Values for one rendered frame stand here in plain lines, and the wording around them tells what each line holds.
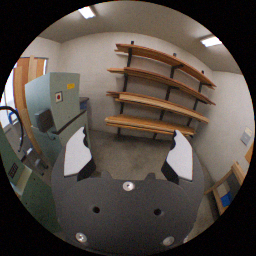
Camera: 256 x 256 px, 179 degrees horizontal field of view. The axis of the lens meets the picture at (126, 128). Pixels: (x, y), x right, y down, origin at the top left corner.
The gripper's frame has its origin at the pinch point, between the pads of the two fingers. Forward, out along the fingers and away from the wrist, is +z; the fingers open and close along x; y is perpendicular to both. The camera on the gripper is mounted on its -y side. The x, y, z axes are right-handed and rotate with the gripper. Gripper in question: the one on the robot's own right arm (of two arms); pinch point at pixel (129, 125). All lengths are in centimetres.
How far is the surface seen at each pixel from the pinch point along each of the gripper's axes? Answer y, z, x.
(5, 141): 5, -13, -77
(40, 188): 52, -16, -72
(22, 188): 34, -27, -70
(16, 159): 21, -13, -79
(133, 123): 64, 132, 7
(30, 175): 35, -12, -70
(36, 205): 53, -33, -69
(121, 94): 10, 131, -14
